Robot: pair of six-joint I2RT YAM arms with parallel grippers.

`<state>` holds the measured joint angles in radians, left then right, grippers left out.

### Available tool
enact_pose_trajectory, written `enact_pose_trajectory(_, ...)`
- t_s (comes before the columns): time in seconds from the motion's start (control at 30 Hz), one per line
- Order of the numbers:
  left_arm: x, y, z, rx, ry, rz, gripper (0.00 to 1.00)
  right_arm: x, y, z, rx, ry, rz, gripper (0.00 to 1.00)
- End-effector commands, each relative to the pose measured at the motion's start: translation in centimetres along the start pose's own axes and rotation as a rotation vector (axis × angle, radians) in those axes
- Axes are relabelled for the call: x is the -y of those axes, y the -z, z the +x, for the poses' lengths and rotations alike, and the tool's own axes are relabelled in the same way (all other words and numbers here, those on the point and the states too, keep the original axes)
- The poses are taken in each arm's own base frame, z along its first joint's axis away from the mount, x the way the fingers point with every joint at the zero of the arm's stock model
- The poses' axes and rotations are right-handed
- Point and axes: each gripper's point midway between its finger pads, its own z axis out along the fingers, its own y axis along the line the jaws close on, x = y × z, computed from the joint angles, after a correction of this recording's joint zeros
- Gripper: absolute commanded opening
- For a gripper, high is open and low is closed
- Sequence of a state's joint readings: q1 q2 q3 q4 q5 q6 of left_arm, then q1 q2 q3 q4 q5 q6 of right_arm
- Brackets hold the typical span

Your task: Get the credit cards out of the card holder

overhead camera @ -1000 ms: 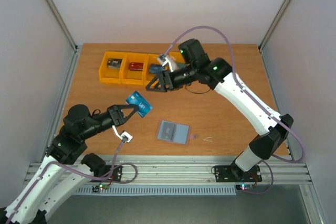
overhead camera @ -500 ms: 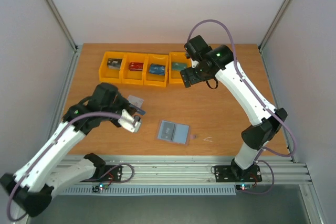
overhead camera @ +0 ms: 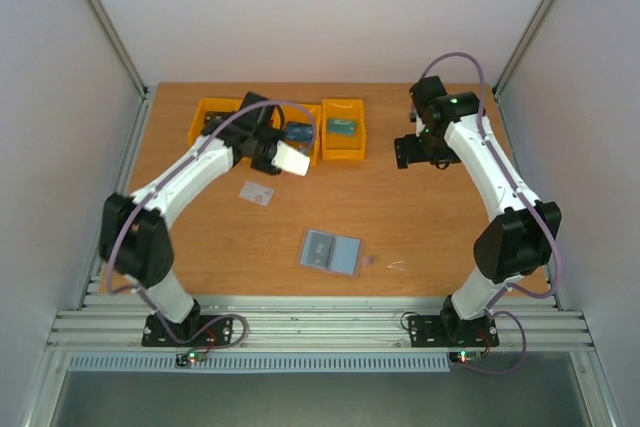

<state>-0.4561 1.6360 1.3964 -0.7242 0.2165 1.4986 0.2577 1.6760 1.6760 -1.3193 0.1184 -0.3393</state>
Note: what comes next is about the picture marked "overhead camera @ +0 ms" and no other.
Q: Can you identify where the teal card stack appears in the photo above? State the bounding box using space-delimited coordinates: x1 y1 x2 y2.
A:
326 118 358 137

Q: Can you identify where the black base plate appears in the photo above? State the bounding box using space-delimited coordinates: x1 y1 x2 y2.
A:
141 315 234 348
400 312 500 349

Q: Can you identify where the grey slotted cable duct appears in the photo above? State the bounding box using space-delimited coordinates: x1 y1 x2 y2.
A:
67 352 450 374

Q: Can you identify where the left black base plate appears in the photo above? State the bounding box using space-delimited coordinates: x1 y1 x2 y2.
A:
141 315 234 348

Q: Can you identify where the blue card stack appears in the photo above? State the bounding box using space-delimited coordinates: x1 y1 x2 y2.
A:
284 122 315 144

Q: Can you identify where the yellow bin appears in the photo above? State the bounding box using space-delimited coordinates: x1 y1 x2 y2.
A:
187 97 242 147
272 104 321 166
247 101 284 130
321 98 367 161

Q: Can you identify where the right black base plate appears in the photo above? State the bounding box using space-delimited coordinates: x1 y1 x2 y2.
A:
400 312 500 349

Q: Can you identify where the black credit card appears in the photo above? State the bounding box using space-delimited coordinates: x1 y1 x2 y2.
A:
300 230 335 269

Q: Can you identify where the right green circuit board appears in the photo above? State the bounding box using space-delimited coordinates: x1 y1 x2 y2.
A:
449 350 488 364

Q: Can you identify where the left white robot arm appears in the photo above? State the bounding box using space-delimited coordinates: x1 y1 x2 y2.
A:
99 92 309 345

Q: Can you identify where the green circuit board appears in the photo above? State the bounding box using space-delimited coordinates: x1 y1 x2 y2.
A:
175 351 207 368
449 350 488 364

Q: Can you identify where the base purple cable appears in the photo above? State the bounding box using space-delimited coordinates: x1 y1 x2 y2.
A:
457 309 526 376
169 314 250 351

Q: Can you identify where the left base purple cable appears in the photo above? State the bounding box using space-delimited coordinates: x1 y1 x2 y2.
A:
169 314 250 351

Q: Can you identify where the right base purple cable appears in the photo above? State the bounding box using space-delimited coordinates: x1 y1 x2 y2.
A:
457 309 526 376

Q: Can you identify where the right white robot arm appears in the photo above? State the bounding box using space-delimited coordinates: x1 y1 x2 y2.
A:
394 76 562 345

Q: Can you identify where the left green circuit board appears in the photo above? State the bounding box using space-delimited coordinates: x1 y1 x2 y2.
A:
175 351 207 368

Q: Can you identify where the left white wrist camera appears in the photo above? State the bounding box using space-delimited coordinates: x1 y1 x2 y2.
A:
271 141 311 176

